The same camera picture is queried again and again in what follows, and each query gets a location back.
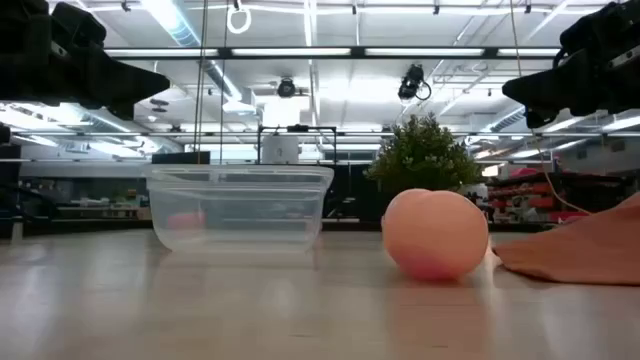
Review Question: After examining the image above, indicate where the yellow hanging cable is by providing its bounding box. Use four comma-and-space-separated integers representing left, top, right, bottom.
508, 0, 595, 217

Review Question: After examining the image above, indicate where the shelf with red bins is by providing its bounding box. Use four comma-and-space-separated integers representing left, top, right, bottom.
487, 167, 629, 226

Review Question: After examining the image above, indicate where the white cable ring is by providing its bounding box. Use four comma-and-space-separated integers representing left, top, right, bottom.
226, 0, 253, 35

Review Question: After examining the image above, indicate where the green potted plant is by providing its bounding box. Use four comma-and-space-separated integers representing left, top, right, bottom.
363, 112, 485, 201

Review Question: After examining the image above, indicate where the orange cloth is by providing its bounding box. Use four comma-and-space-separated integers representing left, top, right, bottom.
492, 192, 640, 287

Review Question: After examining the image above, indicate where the pink toy peach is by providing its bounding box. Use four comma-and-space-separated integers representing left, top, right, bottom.
380, 188, 490, 281

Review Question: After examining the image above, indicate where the dark monitor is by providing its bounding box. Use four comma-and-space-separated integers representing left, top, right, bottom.
151, 150, 212, 167

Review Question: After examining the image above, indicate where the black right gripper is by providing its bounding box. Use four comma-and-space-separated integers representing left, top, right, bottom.
501, 0, 640, 130

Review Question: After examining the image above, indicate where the thin horizontal rail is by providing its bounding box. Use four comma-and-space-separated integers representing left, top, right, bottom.
0, 157, 554, 165
9, 130, 640, 138

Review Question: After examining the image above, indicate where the small red toy fruit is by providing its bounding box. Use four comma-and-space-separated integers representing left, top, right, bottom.
167, 209, 207, 231

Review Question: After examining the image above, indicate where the black table frame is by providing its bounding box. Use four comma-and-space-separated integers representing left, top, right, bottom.
19, 217, 556, 237

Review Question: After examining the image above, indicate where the black overhead beam with lights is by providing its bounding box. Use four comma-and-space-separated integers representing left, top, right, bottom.
102, 45, 564, 62

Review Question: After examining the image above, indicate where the round black ceiling camera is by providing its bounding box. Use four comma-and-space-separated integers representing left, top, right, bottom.
276, 77, 297, 99

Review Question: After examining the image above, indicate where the dark hanging cable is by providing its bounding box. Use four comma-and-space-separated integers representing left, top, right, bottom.
218, 0, 230, 165
192, 0, 210, 165

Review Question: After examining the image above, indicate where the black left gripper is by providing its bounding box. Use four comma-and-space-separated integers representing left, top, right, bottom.
0, 0, 172, 121

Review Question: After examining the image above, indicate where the clear plastic tupperware container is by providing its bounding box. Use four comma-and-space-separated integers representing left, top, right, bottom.
143, 163, 335, 254

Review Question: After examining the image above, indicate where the black overhead camera with cable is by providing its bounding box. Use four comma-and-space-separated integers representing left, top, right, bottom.
397, 63, 432, 104

